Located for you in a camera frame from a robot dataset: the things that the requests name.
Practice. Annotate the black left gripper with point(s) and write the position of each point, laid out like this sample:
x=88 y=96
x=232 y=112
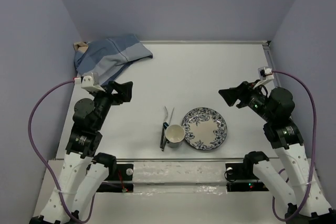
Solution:
x=124 y=90

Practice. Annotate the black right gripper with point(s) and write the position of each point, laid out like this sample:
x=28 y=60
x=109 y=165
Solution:
x=241 y=92

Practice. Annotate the blue and beige checked placemat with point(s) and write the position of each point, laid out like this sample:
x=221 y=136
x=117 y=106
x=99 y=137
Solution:
x=109 y=57

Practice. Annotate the blue floral ceramic plate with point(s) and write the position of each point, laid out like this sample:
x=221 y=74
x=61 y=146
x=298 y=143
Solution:
x=205 y=129

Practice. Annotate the dark green mug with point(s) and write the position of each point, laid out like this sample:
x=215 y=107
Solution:
x=173 y=135

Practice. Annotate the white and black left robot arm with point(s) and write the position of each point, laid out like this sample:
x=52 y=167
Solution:
x=83 y=169

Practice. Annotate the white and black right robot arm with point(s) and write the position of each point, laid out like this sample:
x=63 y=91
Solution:
x=301 y=194

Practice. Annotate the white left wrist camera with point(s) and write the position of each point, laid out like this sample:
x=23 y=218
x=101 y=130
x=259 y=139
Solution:
x=89 y=82

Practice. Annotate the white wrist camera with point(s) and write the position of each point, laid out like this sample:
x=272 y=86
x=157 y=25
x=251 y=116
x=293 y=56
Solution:
x=265 y=76
x=89 y=82

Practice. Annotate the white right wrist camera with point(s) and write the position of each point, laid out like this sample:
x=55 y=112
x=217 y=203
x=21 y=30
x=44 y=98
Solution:
x=265 y=76

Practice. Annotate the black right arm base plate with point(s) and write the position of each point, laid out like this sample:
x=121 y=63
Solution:
x=239 y=180

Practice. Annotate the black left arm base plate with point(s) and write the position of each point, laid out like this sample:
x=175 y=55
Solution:
x=119 y=181

